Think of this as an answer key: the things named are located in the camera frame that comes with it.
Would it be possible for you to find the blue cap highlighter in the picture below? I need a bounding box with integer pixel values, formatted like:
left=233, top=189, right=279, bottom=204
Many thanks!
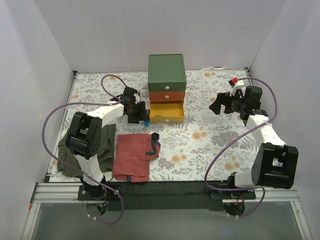
left=144, top=120, right=150, bottom=127

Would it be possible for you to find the yellow drawer box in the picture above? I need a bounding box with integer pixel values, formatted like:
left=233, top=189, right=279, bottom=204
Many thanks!
left=149, top=100, right=185, bottom=123

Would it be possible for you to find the red drawer box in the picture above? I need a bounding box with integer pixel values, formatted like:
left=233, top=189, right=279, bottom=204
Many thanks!
left=149, top=91, right=186, bottom=101

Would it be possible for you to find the green drawer box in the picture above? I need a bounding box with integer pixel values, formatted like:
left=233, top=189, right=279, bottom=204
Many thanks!
left=147, top=53, right=187, bottom=92

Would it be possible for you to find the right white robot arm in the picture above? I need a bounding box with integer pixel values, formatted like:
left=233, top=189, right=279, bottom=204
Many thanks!
left=209, top=86, right=299, bottom=199

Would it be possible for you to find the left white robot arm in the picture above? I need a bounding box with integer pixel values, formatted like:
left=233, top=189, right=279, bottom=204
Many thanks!
left=65, top=86, right=149, bottom=200

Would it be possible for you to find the floral patterned table mat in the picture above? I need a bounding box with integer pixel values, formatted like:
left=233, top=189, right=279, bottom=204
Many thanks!
left=58, top=69, right=259, bottom=181

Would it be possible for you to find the red folded shirt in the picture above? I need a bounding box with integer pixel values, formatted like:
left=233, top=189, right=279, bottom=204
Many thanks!
left=112, top=132, right=161, bottom=183

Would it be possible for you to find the olive green shirt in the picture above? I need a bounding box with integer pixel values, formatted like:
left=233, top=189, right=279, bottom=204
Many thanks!
left=57, top=124, right=116, bottom=178

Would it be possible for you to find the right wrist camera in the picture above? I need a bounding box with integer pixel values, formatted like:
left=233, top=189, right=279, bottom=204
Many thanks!
left=229, top=77, right=247, bottom=96

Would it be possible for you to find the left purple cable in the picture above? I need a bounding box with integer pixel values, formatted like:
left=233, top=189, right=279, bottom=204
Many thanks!
left=41, top=74, right=128, bottom=225

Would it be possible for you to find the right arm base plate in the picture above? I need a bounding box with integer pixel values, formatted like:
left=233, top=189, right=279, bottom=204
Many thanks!
left=209, top=189, right=256, bottom=200

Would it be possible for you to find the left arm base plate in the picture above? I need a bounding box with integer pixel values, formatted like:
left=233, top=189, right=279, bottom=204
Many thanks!
left=77, top=184, right=119, bottom=201

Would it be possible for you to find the aluminium frame rail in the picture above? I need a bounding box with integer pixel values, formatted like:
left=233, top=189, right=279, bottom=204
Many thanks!
left=22, top=181, right=312, bottom=240

